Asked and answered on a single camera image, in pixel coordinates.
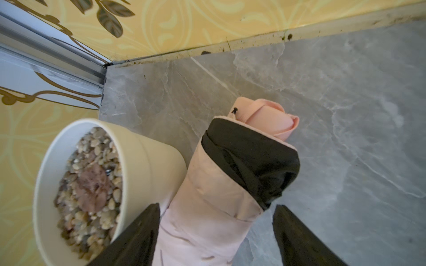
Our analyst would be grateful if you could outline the light pink umbrella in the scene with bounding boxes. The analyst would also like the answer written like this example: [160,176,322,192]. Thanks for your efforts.
[153,97,300,266]

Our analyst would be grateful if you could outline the white pot with pebbles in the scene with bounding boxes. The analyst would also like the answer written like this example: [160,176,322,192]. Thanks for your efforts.
[33,119,186,266]

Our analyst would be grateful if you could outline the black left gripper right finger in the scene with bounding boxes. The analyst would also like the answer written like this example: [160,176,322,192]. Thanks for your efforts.
[272,205,346,266]

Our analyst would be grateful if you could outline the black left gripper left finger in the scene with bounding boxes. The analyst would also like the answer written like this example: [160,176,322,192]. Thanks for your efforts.
[88,203,160,266]

